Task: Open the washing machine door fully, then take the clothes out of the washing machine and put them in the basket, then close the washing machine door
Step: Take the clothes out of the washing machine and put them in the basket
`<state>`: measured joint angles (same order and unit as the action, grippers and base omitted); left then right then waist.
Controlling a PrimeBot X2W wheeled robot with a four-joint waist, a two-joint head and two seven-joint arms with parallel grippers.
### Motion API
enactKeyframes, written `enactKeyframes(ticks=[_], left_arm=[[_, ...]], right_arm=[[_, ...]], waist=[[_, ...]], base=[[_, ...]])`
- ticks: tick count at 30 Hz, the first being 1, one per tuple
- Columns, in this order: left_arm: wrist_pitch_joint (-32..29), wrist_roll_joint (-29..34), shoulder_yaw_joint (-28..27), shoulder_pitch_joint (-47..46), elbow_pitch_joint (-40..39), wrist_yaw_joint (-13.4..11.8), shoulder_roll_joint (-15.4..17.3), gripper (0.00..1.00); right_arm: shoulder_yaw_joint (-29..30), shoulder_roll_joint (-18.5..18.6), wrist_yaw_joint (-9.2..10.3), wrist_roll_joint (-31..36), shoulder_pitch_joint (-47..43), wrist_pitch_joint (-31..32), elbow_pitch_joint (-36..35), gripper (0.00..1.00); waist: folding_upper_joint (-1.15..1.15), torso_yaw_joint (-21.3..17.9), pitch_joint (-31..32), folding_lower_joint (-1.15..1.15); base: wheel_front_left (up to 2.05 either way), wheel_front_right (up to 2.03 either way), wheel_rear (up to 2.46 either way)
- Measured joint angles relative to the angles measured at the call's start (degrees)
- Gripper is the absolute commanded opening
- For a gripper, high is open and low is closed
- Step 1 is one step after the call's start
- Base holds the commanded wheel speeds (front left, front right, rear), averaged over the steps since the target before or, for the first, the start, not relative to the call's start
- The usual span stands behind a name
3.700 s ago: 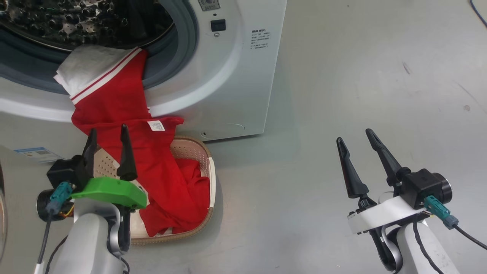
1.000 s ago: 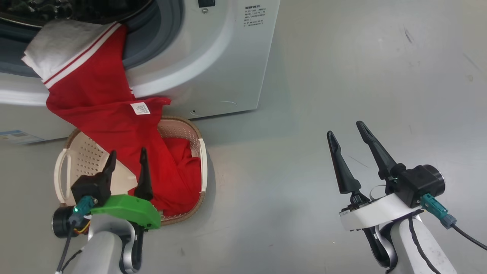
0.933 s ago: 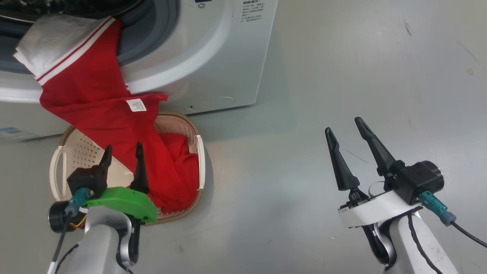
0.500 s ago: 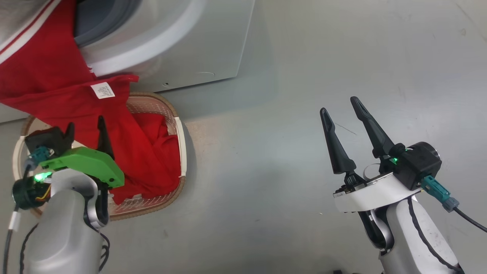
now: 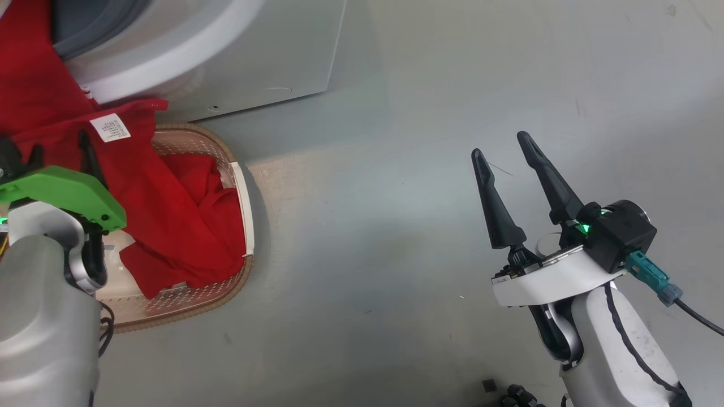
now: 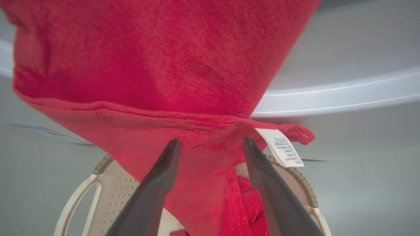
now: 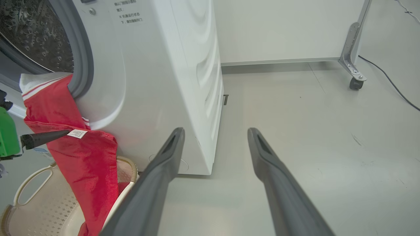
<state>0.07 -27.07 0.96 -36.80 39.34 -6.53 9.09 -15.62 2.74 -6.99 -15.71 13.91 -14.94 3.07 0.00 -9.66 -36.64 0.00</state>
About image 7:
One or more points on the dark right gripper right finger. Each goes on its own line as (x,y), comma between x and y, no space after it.
(282,190)

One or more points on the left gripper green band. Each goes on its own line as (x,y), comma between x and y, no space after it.
(7,134)

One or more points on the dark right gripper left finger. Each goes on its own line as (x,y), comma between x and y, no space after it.
(154,183)

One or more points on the red polo shirt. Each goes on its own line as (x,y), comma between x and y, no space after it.
(85,164)

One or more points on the beige perforated laundry basket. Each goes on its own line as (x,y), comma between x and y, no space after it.
(36,209)

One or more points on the white washing machine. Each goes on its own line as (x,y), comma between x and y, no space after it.
(147,82)

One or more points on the blue energy label sticker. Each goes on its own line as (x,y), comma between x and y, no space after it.
(41,152)

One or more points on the silver panel leg with caster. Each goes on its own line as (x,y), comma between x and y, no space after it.
(352,46)

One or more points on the white partition panel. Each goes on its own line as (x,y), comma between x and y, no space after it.
(282,29)

